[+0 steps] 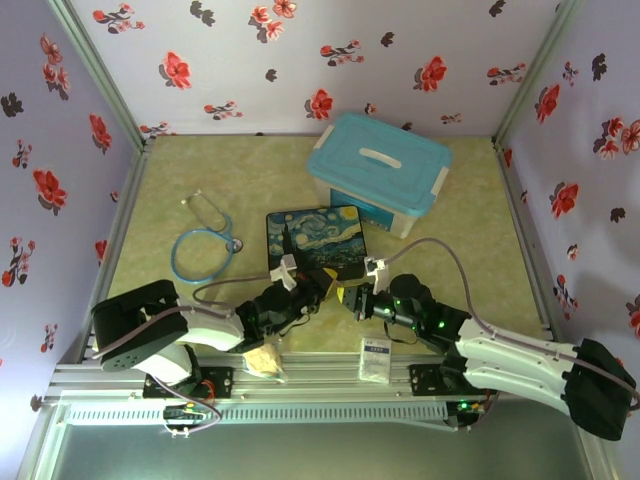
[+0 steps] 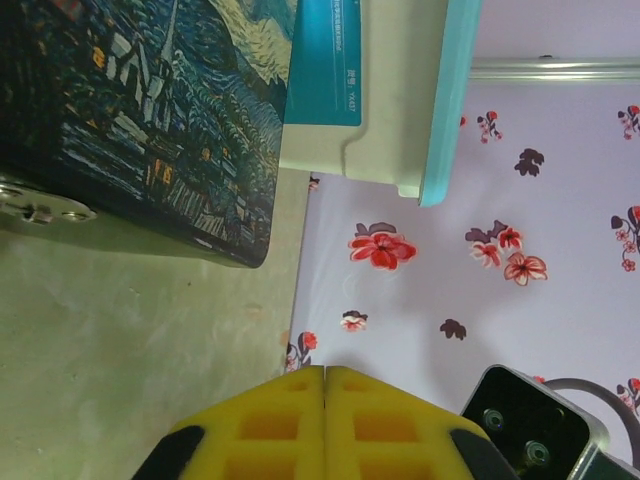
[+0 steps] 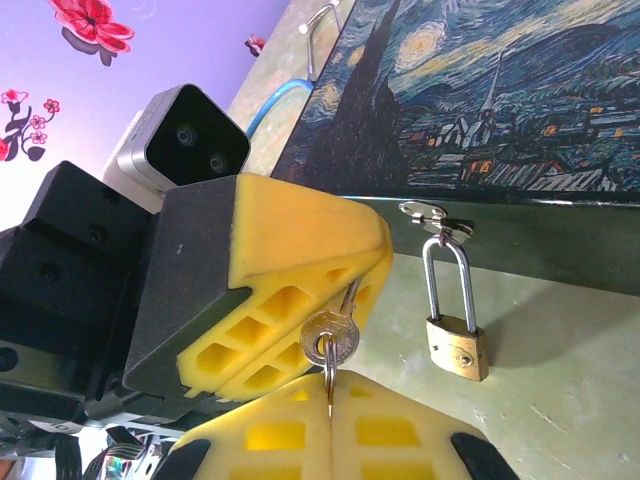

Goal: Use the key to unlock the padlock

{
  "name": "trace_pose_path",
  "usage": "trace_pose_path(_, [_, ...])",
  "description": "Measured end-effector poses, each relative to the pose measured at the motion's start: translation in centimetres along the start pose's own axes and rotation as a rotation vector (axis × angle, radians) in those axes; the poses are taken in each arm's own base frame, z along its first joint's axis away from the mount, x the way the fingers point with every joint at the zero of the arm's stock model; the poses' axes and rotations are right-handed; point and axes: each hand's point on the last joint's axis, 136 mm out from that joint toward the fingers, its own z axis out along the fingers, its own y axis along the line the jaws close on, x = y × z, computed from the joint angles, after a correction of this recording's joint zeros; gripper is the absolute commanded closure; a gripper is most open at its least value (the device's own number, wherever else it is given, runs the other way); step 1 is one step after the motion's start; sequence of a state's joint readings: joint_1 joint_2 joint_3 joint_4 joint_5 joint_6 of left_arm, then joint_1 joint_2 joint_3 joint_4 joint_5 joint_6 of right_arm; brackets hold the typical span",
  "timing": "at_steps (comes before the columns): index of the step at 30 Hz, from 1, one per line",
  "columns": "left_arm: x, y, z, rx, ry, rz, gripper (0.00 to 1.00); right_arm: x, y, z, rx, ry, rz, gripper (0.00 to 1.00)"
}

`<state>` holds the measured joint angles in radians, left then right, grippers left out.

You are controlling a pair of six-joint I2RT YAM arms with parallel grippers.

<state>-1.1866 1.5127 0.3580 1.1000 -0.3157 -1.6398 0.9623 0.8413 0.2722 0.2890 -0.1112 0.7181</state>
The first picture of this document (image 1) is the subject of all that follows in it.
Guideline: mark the starry night print mouse pad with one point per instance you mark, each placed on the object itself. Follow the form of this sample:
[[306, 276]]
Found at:
[[320, 235]]

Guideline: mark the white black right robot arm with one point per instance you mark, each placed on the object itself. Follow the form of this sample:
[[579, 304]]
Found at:
[[510, 350]]

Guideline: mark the aluminium frame post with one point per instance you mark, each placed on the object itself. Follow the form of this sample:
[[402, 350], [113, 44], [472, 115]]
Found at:
[[95, 70], [540, 65]]

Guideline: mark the blue stethoscope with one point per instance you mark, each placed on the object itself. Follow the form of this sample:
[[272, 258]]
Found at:
[[200, 255]]

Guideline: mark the aluminium frame side rail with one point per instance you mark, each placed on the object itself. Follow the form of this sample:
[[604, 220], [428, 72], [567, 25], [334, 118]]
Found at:
[[117, 235], [525, 235]]

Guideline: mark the clear bag with yellowish contents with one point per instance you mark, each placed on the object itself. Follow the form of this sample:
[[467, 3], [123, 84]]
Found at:
[[262, 361]]

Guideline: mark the green circuit board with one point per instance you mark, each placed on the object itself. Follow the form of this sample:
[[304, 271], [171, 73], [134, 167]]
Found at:
[[185, 414]]

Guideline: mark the aluminium frame front rail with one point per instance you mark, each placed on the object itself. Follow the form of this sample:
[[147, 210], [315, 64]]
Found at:
[[320, 385]]

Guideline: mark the teal lidded plastic storage box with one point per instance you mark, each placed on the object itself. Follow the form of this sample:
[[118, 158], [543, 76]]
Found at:
[[380, 165]]

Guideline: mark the small white printed packet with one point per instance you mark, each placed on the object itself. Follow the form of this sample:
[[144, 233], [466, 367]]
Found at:
[[375, 359]]

